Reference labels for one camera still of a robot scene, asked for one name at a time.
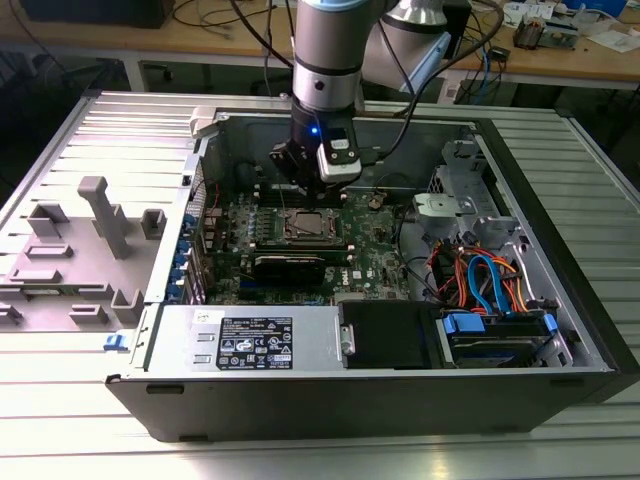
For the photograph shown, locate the silver CPU plate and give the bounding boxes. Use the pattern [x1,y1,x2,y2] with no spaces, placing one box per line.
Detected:
[291,210,329,237]

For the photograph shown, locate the RAM slot white clips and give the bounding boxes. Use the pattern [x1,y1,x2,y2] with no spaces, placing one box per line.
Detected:
[251,244,352,252]
[253,183,348,191]
[253,192,348,200]

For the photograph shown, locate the black graphics card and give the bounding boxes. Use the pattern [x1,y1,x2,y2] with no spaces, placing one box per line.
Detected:
[251,253,328,288]

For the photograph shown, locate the green motherboard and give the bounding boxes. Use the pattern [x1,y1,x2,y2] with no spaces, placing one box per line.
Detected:
[198,191,417,307]

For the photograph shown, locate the silver metal drive cage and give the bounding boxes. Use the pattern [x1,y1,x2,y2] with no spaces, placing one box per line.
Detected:
[428,138,525,236]

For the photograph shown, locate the wooden desk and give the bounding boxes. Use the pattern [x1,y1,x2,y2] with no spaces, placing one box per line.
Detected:
[0,0,640,94]

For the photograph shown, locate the tall black box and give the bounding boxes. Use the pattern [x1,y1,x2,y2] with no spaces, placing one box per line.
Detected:
[442,0,474,61]

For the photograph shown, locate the silver power supply with label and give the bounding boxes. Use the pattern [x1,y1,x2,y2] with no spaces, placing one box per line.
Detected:
[130,302,347,374]

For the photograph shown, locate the grey plastic parts rack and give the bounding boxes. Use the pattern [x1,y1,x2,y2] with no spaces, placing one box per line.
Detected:
[0,174,170,334]

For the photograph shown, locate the wide black box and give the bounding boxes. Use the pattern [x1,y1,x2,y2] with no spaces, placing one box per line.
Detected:
[19,0,176,30]

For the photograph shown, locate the black PC case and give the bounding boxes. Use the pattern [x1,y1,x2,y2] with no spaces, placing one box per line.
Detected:
[102,98,640,444]

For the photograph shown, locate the copper coil device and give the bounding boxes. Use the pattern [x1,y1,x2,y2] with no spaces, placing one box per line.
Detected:
[514,13,547,50]

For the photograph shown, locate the hard disk in blue carrier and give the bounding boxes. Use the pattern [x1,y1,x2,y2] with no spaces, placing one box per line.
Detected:
[435,309,561,370]

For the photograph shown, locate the grey electronic device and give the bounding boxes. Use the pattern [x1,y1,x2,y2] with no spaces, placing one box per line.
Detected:
[543,14,584,50]

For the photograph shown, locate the white paper sheet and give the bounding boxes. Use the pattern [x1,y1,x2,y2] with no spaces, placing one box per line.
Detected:
[585,28,640,54]

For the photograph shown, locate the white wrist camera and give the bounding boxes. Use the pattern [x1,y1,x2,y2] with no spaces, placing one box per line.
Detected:
[317,127,364,184]

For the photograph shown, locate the silver metal bracket box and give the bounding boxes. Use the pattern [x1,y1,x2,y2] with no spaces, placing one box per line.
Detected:
[412,192,462,233]

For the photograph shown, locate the blue flat wire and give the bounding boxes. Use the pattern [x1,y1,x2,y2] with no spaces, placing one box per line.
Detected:
[467,252,512,316]

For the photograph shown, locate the orange wire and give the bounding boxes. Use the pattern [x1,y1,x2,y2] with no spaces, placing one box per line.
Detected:
[428,238,532,315]

